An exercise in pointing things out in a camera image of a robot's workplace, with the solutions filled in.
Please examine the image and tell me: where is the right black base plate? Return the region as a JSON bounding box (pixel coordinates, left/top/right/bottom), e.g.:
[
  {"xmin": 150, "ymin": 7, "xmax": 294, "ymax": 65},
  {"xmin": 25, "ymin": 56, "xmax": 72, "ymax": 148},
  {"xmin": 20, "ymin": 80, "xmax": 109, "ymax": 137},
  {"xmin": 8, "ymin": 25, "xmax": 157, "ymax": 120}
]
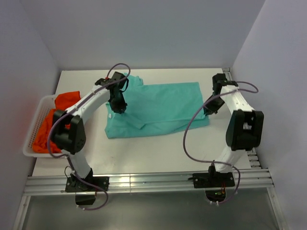
[{"xmin": 189, "ymin": 172, "xmax": 235, "ymax": 188}]

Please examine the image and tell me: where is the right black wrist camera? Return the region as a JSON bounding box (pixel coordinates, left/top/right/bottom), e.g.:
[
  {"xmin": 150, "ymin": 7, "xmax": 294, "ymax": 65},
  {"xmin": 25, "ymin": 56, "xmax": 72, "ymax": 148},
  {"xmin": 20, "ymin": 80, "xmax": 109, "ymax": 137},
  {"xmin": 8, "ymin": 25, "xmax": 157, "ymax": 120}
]
[{"xmin": 212, "ymin": 73, "xmax": 238, "ymax": 95}]

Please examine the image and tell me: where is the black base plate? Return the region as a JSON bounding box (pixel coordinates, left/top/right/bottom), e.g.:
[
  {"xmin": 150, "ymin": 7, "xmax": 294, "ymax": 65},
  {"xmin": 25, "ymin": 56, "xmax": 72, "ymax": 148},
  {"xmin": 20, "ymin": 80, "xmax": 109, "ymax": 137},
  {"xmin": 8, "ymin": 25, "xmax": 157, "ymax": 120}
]
[
  {"xmin": 65, "ymin": 176, "xmax": 109, "ymax": 193},
  {"xmin": 189, "ymin": 172, "xmax": 235, "ymax": 188}
]

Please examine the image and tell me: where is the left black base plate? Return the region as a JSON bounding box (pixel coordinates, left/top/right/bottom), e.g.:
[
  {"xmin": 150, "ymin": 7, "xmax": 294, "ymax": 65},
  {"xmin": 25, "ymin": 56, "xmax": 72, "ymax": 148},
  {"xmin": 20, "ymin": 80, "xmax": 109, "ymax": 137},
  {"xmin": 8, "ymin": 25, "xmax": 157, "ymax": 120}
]
[{"xmin": 65, "ymin": 176, "xmax": 109, "ymax": 193}]

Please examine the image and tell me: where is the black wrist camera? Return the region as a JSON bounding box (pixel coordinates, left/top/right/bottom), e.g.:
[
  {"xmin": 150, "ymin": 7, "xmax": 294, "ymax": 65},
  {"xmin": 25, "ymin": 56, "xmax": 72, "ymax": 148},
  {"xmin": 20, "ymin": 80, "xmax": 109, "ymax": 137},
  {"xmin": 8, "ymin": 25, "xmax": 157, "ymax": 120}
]
[
  {"xmin": 212, "ymin": 73, "xmax": 238, "ymax": 95},
  {"xmin": 95, "ymin": 71, "xmax": 129, "ymax": 91}
]

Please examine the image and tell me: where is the orange t-shirt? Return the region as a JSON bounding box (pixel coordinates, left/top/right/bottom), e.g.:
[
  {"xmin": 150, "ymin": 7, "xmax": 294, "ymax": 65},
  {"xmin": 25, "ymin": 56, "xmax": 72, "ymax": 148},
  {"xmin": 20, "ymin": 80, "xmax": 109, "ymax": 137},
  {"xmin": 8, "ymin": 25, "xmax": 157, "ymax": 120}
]
[{"xmin": 32, "ymin": 91, "xmax": 81, "ymax": 154}]

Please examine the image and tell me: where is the white plastic basket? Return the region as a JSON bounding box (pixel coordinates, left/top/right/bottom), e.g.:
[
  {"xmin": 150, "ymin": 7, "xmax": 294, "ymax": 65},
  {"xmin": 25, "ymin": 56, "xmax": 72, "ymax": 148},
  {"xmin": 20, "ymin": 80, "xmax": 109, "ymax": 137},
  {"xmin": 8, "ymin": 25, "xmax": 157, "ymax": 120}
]
[{"xmin": 23, "ymin": 94, "xmax": 58, "ymax": 158}]

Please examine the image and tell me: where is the right side aluminium rail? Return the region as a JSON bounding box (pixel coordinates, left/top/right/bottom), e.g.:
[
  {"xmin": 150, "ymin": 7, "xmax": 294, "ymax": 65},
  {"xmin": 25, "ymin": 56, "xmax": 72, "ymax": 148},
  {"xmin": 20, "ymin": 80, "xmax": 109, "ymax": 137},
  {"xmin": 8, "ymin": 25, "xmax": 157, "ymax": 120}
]
[{"xmin": 223, "ymin": 68, "xmax": 286, "ymax": 230}]

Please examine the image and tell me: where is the front aluminium rail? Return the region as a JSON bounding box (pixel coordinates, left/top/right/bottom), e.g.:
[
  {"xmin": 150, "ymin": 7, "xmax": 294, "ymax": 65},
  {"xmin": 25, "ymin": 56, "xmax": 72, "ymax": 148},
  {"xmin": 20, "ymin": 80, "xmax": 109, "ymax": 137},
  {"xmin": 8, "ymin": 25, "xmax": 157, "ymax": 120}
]
[{"xmin": 23, "ymin": 169, "xmax": 274, "ymax": 196}]

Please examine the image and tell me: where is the aluminium rail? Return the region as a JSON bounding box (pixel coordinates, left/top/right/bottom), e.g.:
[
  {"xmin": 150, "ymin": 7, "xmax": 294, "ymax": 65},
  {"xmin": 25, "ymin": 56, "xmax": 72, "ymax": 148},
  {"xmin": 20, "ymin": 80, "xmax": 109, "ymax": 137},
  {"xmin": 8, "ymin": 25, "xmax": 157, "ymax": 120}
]
[
  {"xmin": 223, "ymin": 68, "xmax": 286, "ymax": 230},
  {"xmin": 23, "ymin": 169, "xmax": 274, "ymax": 196}
]

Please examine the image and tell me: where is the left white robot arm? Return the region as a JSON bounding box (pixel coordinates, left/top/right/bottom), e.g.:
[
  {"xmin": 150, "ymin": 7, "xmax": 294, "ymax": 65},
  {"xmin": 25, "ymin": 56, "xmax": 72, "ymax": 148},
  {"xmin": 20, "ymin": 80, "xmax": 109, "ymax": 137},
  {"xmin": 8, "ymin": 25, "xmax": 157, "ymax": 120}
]
[{"xmin": 47, "ymin": 84, "xmax": 127, "ymax": 191}]

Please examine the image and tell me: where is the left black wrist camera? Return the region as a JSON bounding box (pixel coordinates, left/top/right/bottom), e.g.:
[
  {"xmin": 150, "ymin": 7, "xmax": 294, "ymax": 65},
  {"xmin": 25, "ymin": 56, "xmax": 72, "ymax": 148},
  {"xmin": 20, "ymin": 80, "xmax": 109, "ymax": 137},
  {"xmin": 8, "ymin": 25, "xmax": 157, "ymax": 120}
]
[{"xmin": 95, "ymin": 71, "xmax": 129, "ymax": 91}]

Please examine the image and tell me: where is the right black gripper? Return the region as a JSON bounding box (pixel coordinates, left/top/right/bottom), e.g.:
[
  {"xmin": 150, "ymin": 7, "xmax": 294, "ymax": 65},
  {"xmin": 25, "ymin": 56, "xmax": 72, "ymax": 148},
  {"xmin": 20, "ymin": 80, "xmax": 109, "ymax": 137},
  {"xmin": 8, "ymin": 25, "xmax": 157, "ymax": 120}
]
[{"xmin": 203, "ymin": 95, "xmax": 225, "ymax": 116}]

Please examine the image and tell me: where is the teal t-shirt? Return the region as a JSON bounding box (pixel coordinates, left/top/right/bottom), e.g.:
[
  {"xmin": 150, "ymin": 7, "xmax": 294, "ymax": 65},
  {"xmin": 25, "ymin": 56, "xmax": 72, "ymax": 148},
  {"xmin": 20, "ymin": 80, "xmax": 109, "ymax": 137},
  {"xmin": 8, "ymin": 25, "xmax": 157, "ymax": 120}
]
[{"xmin": 105, "ymin": 75, "xmax": 210, "ymax": 139}]

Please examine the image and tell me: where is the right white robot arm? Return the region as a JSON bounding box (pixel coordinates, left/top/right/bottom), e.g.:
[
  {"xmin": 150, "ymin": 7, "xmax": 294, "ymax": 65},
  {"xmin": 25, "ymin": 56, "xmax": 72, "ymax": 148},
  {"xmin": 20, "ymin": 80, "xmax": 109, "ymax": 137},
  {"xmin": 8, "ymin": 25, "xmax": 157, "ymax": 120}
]
[{"xmin": 205, "ymin": 84, "xmax": 264, "ymax": 187}]

